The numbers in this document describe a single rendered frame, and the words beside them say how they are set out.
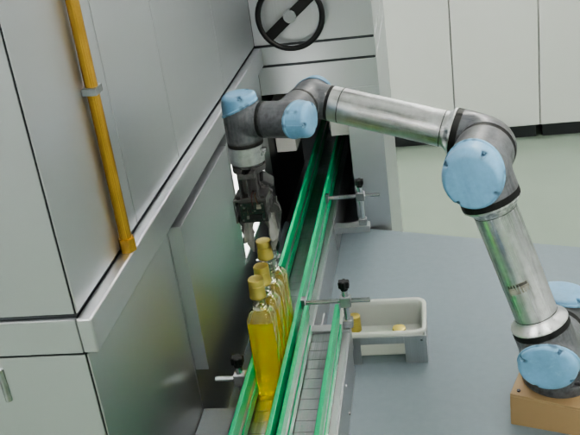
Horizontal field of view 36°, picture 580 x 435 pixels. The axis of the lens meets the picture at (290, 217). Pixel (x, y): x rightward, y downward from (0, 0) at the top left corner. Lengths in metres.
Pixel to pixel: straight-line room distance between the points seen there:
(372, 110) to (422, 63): 3.83
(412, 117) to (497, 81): 3.91
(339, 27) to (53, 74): 1.55
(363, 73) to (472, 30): 2.84
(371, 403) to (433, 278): 0.62
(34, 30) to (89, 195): 0.28
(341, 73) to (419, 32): 2.81
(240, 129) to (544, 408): 0.88
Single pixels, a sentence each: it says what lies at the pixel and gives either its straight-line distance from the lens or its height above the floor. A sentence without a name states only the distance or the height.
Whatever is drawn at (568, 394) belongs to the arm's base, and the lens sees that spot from 2.03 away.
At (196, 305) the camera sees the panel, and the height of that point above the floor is 1.14.
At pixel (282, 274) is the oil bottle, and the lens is 2.05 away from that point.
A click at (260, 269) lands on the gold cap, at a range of 1.92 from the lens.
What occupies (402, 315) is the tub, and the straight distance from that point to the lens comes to 2.40.
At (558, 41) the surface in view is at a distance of 5.69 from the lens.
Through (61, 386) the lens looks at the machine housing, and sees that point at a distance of 1.46.
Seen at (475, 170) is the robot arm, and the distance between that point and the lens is 1.65.
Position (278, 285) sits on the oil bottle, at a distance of 2.00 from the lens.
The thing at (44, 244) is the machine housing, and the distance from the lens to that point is 1.33.
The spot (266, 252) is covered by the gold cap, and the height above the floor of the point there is 1.17.
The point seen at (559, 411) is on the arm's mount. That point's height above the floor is 0.81.
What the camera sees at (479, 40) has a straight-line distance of 5.64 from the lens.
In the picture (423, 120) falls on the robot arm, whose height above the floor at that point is 1.45.
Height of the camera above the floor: 2.03
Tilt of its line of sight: 24 degrees down
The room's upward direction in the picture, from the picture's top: 8 degrees counter-clockwise
